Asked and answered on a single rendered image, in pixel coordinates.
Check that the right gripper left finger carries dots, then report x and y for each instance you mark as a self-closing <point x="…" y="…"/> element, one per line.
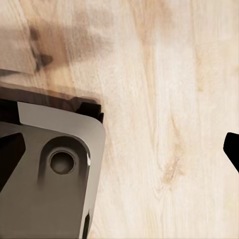
<point x="12" y="148"/>

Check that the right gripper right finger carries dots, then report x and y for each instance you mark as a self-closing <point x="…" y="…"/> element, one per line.
<point x="231" y="148"/>

